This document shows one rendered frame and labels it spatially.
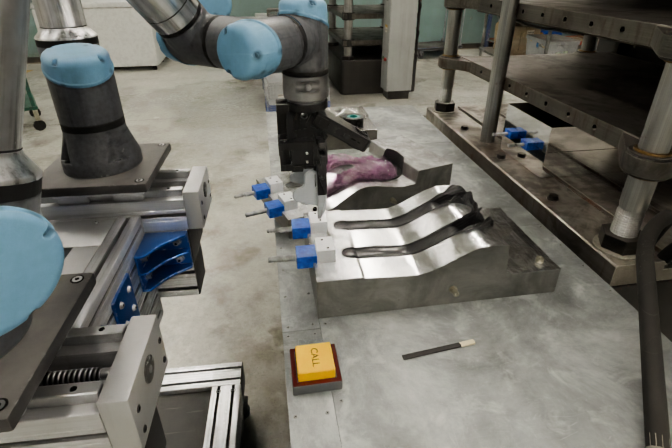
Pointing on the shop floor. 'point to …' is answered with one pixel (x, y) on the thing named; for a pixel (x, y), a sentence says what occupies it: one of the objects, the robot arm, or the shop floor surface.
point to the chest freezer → (121, 32)
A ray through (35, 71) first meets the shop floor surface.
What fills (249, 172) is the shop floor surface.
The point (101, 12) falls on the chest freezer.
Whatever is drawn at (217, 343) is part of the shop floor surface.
